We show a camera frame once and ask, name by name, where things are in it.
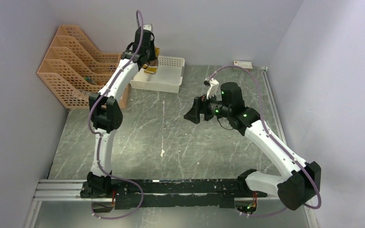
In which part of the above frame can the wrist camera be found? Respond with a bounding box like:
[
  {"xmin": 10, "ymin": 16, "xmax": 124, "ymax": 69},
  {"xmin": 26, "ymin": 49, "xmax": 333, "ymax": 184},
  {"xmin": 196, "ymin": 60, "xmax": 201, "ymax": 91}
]
[
  {"xmin": 143, "ymin": 23, "xmax": 153, "ymax": 32},
  {"xmin": 203, "ymin": 78, "xmax": 220, "ymax": 100}
]

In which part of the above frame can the orange plastic file organizer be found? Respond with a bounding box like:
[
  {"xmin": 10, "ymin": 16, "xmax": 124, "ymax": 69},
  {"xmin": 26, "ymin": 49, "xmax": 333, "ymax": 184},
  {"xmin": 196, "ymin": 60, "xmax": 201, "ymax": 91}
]
[{"xmin": 37, "ymin": 25, "xmax": 121, "ymax": 109}]

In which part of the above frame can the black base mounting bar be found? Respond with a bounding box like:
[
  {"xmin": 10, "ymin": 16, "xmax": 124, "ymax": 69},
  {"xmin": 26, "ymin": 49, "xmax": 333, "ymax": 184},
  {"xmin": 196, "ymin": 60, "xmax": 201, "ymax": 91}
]
[{"xmin": 80, "ymin": 179, "xmax": 267, "ymax": 209}]

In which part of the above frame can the aluminium frame rail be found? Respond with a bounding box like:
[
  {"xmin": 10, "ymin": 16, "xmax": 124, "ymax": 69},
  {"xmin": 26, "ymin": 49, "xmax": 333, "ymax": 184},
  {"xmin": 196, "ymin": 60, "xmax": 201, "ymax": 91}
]
[{"xmin": 34, "ymin": 66, "xmax": 316, "ymax": 228}]

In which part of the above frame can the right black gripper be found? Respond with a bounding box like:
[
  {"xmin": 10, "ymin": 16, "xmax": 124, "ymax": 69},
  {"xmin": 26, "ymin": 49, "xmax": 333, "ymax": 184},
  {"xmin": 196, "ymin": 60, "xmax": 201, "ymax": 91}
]
[{"xmin": 184, "ymin": 90, "xmax": 231, "ymax": 124}]

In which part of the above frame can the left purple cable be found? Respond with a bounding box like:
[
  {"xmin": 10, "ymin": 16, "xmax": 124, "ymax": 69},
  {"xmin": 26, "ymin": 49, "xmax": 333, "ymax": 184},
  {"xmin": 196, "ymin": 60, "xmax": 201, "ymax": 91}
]
[{"xmin": 88, "ymin": 9, "xmax": 144, "ymax": 220}]

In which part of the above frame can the white plastic basket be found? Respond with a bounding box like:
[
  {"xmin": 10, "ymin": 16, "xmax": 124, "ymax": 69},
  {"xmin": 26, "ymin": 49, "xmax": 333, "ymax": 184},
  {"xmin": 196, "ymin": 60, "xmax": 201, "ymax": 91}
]
[{"xmin": 130, "ymin": 56, "xmax": 185, "ymax": 93}]

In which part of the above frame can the small white red box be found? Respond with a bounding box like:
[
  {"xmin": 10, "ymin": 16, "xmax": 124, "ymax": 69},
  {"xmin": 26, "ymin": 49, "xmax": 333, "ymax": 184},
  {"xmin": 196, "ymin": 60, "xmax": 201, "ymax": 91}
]
[{"xmin": 233, "ymin": 60, "xmax": 253, "ymax": 70}]

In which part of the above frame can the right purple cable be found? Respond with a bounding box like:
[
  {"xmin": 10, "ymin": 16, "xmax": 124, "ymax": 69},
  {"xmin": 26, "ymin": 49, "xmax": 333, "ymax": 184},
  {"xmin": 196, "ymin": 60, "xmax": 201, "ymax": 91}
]
[{"xmin": 207, "ymin": 65, "xmax": 323, "ymax": 219}]

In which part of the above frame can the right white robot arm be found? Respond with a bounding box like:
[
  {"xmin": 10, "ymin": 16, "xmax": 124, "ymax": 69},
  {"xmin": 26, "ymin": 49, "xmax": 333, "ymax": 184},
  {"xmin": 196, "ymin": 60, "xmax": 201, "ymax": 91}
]
[{"xmin": 184, "ymin": 79, "xmax": 321, "ymax": 210}]

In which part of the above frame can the purple cable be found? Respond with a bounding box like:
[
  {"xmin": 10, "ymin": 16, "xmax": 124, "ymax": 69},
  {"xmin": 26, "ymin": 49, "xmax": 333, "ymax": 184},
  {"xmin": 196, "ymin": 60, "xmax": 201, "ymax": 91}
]
[
  {"xmin": 88, "ymin": 9, "xmax": 144, "ymax": 220},
  {"xmin": 207, "ymin": 65, "xmax": 323, "ymax": 219}
]

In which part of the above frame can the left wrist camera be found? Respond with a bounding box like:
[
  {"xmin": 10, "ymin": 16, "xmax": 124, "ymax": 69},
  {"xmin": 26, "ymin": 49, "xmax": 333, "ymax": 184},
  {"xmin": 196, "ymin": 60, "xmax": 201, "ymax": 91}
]
[{"xmin": 143, "ymin": 23, "xmax": 153, "ymax": 32}]

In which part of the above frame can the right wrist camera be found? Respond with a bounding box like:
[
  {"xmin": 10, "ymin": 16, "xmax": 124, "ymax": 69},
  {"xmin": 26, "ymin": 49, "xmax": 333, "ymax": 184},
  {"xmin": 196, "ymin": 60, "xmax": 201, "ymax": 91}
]
[{"xmin": 203, "ymin": 78, "xmax": 220, "ymax": 100}]

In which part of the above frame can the brown yellow towel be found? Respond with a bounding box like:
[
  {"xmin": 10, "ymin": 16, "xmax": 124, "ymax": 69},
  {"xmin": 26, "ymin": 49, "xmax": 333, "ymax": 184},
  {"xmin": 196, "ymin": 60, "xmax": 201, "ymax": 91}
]
[{"xmin": 143, "ymin": 47, "xmax": 160, "ymax": 75}]

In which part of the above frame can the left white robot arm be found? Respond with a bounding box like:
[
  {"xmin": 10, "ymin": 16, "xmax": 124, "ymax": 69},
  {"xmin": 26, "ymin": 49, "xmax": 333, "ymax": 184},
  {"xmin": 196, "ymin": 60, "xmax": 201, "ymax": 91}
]
[{"xmin": 87, "ymin": 28, "xmax": 157, "ymax": 198}]

